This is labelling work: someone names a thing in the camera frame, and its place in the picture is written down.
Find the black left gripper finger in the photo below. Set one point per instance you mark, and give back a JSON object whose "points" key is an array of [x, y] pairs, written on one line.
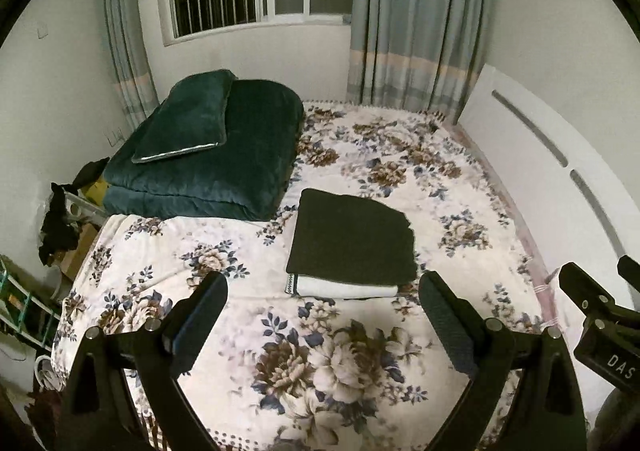
{"points": [[592, 300], [546, 412], [97, 409]]}

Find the black white striped garment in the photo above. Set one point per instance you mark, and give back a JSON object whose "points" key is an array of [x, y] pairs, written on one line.
{"points": [[351, 240]]}

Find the cream white garment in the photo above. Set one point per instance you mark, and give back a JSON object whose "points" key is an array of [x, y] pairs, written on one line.
{"points": [[303, 286]]}

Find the white bed headboard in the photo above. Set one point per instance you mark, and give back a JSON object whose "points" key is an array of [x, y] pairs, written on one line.
{"points": [[568, 203]]}

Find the green white rack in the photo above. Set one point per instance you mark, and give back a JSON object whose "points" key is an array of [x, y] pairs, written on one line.
{"points": [[25, 312]]}

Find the cardboard box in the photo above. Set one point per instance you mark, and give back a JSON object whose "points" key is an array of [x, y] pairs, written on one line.
{"points": [[72, 261]]}

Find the floral bed sheet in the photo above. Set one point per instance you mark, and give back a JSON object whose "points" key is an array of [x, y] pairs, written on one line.
{"points": [[320, 373]]}

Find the black cloth on shelf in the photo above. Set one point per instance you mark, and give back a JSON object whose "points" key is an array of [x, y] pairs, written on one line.
{"points": [[70, 207]]}

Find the dark green folded quilt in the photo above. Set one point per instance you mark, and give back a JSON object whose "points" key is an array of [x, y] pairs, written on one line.
{"points": [[243, 179]]}

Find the dark green pillow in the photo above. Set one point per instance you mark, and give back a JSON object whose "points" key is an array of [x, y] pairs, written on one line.
{"points": [[191, 119]]}

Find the grey blue right curtain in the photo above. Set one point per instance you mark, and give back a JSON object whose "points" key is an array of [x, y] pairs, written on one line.
{"points": [[417, 55]]}

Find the grey blue curtain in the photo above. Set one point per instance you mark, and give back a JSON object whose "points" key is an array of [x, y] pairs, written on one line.
{"points": [[133, 76], [417, 55]]}

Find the grey blue left curtain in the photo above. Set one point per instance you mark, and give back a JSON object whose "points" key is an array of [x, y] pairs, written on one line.
{"points": [[133, 76]]}

